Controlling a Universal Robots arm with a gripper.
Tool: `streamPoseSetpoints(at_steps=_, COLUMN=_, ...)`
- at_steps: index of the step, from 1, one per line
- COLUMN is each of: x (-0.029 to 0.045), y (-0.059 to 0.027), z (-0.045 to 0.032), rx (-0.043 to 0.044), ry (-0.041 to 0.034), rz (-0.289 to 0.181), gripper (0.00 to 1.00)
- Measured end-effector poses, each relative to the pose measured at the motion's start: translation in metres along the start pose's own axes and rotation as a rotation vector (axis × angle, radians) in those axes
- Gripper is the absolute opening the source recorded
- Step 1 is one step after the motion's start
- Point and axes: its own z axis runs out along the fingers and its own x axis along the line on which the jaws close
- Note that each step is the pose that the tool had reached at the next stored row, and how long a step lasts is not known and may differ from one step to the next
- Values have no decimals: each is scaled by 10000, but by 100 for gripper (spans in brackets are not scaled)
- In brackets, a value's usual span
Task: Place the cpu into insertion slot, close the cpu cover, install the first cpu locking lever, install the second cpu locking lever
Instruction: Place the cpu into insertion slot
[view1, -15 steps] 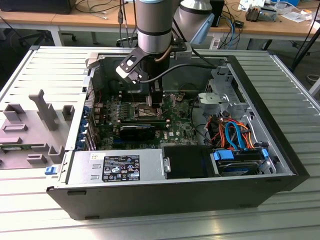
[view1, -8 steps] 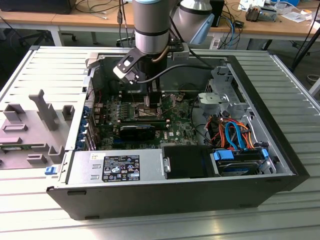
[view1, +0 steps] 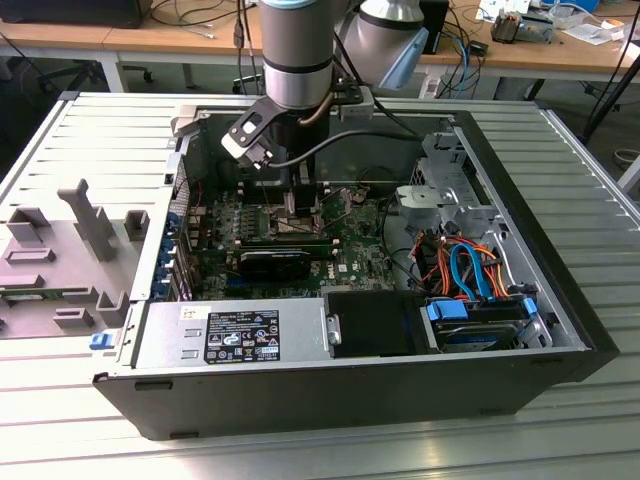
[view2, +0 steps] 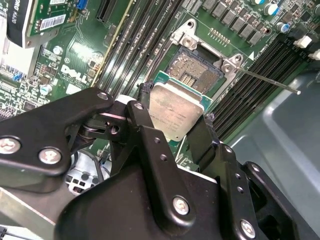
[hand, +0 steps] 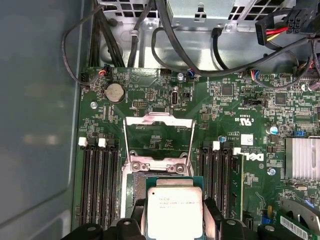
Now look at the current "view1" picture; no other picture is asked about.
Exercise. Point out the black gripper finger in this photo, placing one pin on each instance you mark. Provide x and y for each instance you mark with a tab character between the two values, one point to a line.
306	200

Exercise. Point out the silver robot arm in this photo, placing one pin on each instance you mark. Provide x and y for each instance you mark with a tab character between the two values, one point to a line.
295	50

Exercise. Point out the CPU socket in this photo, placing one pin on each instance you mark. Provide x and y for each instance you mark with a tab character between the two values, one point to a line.
287	229

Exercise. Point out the black RAM slot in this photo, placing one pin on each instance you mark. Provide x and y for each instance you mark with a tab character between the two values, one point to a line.
252	197
252	187

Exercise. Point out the black disk bay cover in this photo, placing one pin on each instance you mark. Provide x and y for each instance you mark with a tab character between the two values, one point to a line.
370	325

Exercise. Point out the CPU cooler heatsink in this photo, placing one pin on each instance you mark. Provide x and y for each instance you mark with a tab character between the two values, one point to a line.
505	29

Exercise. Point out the green RAM stick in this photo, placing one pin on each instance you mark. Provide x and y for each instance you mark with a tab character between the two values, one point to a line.
285	244
30	297

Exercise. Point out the black graphics card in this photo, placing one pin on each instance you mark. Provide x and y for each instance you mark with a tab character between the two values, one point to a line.
275	265

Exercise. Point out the green motherboard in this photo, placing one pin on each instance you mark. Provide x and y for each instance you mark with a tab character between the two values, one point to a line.
360	250

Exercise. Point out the silver metal drive cage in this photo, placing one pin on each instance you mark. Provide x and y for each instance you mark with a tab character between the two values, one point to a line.
425	197

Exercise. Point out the white power strip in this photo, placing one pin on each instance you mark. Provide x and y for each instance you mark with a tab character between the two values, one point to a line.
430	87

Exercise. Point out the wooden desk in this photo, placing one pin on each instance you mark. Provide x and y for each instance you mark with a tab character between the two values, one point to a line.
165	37

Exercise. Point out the tall black box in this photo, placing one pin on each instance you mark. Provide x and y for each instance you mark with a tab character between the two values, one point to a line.
439	20

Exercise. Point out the silver power supply unit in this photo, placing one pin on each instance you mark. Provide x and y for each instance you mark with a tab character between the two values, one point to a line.
165	330

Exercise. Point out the black power adapter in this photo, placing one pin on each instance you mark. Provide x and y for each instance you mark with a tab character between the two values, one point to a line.
477	48

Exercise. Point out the black open PC case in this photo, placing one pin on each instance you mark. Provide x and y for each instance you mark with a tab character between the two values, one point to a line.
300	400

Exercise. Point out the hard disk in blue carrier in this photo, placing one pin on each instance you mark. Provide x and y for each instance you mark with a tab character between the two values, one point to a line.
475	337

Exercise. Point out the white printed cardboard box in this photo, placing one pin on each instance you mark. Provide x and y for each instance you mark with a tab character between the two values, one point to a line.
500	7

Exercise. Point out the black office chair base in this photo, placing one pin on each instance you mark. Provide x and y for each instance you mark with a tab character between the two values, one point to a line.
65	75

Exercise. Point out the grey parts rack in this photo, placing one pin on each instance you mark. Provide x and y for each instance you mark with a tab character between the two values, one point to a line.
65	240

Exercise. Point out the blue plastic latch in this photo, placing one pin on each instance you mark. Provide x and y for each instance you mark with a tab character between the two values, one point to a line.
101	341

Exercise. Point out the small grey device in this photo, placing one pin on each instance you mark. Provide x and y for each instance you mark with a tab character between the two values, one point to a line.
537	32

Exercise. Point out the black equipment box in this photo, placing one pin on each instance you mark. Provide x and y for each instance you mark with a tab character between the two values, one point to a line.
70	12

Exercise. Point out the white paper sheet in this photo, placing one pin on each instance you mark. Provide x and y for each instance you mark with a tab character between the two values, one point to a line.
590	34

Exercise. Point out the black tripod stand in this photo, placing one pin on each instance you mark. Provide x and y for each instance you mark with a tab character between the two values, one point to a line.
611	95

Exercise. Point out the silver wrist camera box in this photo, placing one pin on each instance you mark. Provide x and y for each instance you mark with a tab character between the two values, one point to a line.
245	127
357	107

